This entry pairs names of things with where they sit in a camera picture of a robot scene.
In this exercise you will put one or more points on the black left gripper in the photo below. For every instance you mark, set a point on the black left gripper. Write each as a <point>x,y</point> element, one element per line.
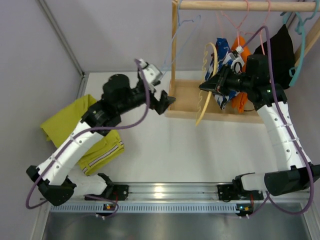
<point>157,103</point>

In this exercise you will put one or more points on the grey slotted cable duct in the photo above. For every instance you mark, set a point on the grey slotted cable duct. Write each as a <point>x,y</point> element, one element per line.
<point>131,207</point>

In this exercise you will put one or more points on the orange trousers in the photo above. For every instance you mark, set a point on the orange trousers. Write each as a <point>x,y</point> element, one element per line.
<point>239,101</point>

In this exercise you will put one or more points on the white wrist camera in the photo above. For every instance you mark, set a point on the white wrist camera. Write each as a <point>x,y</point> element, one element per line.
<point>234,60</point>
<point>151,72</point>

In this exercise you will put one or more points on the wooden clothes rack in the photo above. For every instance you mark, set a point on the wooden clothes rack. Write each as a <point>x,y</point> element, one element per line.
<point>191,102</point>

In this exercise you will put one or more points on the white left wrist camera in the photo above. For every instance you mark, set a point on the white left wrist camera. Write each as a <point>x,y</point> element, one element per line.
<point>151,72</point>

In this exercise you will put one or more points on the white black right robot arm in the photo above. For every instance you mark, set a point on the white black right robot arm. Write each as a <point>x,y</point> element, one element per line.
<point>295,171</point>

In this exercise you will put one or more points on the aluminium mounting rail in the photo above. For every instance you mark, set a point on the aluminium mounting rail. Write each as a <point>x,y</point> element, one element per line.
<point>176,191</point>

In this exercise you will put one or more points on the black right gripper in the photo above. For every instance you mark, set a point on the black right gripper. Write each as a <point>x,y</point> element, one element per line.
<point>220,82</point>

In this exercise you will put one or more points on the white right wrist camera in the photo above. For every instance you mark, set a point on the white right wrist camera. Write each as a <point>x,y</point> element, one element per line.
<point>234,60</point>

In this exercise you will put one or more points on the black trousers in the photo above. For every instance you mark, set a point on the black trousers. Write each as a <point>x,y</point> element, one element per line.
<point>282,57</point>

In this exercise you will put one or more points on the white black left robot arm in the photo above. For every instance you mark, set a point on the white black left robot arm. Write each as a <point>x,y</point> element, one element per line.
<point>56,178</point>

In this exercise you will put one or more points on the teal plastic hanger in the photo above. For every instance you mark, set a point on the teal plastic hanger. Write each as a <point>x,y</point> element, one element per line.
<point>308,40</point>

